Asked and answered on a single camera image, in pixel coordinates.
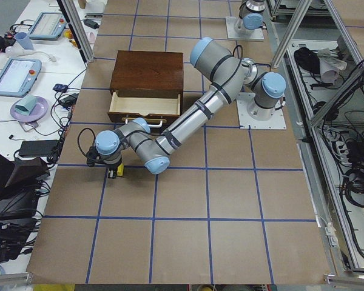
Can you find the purple plate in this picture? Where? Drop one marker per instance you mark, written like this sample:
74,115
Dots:
38,112

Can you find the black power adapter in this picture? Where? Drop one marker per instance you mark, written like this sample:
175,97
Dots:
91,23

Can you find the small blue black device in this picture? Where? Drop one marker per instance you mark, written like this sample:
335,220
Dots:
62,88

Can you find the black flat tablet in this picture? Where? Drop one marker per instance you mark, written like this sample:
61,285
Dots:
38,148

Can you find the light blue plastic cup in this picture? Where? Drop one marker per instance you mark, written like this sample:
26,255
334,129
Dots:
23,39

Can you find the far blue teach pendant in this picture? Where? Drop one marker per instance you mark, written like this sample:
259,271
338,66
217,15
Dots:
48,26

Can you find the dark wooden drawer box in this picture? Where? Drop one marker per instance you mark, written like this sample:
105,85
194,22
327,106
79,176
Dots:
145,70

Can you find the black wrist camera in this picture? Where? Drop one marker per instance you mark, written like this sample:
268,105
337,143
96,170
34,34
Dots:
92,156

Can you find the teal box on plate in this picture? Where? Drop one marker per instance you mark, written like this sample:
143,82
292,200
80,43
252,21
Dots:
26,105

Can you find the blue teach pendant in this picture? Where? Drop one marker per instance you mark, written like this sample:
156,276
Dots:
18,76
48,26

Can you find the pink cup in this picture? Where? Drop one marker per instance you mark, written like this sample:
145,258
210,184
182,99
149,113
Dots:
91,37

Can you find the wooden drawer with white handle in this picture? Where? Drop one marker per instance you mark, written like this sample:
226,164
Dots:
160,109

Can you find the yellow cube block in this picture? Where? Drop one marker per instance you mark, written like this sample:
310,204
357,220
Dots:
120,170

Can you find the near blue teach pendant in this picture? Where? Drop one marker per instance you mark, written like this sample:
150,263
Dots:
18,76

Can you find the aluminium frame post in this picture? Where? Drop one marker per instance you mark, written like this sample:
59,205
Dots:
71,15

